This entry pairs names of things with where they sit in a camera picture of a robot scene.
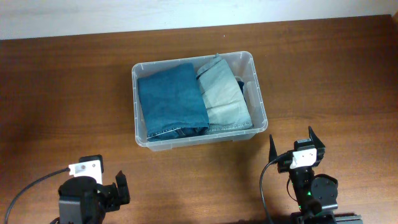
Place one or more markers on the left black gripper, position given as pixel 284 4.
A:
pixel 113 191

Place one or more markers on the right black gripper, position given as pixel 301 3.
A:
pixel 321 152

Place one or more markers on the light blue jeans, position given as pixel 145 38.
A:
pixel 224 101

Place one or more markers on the blue taped clothing bundle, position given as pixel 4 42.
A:
pixel 241 85

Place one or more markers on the dark blue jeans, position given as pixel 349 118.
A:
pixel 172 104

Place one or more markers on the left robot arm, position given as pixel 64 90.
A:
pixel 84 198

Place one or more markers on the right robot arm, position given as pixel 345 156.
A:
pixel 314 193

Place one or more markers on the clear plastic storage container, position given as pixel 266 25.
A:
pixel 243 67

